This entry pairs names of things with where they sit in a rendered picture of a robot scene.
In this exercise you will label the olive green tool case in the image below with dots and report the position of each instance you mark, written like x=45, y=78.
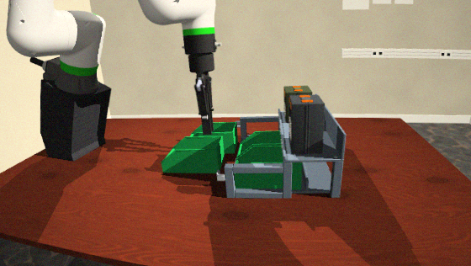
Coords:
x=294, y=90

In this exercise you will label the green bin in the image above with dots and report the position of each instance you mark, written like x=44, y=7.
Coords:
x=260, y=138
x=266, y=154
x=195, y=154
x=226, y=129

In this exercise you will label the grey metal shelf rack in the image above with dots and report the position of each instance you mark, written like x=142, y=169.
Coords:
x=316, y=176

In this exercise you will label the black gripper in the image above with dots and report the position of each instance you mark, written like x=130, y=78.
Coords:
x=202, y=65

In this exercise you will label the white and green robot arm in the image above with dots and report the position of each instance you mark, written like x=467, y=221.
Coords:
x=36, y=29

